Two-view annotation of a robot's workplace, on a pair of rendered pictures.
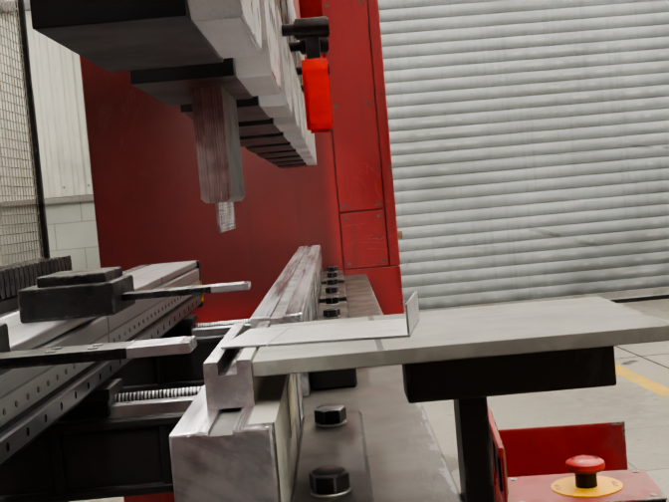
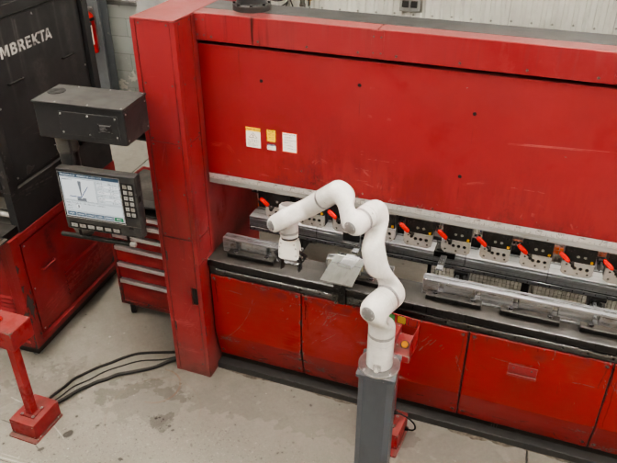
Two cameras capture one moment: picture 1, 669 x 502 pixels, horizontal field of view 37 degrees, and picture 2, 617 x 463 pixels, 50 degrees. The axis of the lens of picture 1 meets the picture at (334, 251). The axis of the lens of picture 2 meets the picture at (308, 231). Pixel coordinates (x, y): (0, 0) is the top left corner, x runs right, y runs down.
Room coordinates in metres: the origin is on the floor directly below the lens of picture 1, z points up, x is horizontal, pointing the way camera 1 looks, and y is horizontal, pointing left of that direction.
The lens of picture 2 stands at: (1.57, -2.99, 3.11)
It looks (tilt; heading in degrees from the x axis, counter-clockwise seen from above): 32 degrees down; 110
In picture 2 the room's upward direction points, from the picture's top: straight up
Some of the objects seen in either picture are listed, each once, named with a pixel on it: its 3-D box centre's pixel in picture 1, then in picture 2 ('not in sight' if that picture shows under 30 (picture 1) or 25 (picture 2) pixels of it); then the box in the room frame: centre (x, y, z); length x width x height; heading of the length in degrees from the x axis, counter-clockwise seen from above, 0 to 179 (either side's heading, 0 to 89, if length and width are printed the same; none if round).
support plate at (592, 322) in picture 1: (447, 332); (342, 270); (0.71, -0.07, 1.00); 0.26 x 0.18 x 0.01; 90
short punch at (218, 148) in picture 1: (221, 162); (352, 236); (0.71, 0.07, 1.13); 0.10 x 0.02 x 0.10; 0
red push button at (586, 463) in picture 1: (585, 474); not in sight; (1.02, -0.24, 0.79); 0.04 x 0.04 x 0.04
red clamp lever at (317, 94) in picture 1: (309, 76); not in sight; (0.87, 0.01, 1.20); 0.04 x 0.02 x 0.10; 90
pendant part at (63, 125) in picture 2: not in sight; (102, 172); (-0.54, -0.38, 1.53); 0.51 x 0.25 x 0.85; 5
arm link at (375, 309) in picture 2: not in sight; (378, 315); (1.08, -0.77, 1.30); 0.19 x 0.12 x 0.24; 71
